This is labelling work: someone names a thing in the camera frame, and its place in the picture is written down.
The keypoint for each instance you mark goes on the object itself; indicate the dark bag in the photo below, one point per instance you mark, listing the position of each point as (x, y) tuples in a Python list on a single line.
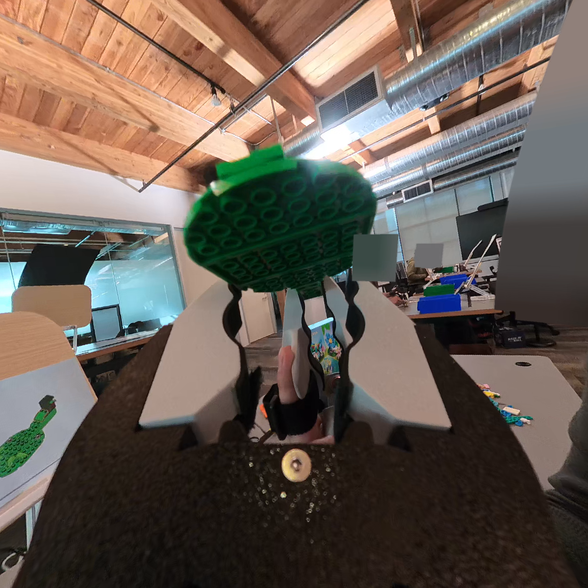
[(507, 340)]

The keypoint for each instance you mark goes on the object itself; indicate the large duct vent grille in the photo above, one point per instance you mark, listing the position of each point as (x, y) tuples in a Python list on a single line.
[(349, 99)]

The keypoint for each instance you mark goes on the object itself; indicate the green storage bin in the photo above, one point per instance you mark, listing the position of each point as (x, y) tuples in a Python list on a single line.
[(438, 290)]

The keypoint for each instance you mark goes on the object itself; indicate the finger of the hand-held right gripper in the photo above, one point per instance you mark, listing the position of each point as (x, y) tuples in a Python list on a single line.
[(331, 303), (294, 321)]

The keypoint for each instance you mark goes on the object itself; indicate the blue storage bin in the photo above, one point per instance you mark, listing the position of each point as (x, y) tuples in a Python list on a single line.
[(438, 304), (454, 279)]

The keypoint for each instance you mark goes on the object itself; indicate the colourful toy box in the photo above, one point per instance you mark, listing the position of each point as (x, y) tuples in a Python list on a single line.
[(324, 349)]

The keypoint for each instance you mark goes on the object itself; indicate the small spot lamp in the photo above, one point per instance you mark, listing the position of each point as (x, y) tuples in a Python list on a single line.
[(215, 99)]

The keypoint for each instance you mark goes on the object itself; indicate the black cloth panel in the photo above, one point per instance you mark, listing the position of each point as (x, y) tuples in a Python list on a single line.
[(55, 266)]

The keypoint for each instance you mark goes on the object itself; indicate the wooden backed chair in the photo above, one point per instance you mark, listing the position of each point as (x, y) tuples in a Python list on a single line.
[(50, 305)]

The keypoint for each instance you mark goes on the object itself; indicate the pile of multicoloured bricks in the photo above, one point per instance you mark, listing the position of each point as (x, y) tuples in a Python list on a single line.
[(505, 411)]

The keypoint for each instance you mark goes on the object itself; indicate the green brick model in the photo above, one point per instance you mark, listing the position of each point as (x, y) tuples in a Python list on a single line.
[(275, 220)]

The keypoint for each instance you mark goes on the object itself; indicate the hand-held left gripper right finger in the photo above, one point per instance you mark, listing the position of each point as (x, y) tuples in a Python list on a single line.
[(395, 367)]

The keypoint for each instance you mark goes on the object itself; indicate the silver air duct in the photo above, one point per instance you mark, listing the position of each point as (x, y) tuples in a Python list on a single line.
[(459, 142), (459, 59)]

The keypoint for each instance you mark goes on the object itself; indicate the instruction booklet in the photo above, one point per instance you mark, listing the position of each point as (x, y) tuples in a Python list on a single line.
[(69, 390)]

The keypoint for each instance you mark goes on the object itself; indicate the person's right hand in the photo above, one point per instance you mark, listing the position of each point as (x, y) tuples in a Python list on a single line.
[(288, 376)]

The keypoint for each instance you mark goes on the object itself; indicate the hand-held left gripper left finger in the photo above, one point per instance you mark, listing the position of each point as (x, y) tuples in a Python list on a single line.
[(193, 367)]

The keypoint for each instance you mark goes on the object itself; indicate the large black monitor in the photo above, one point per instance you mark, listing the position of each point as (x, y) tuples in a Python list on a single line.
[(480, 229)]

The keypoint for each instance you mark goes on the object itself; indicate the small black monitor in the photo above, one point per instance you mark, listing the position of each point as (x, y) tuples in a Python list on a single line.
[(105, 321)]

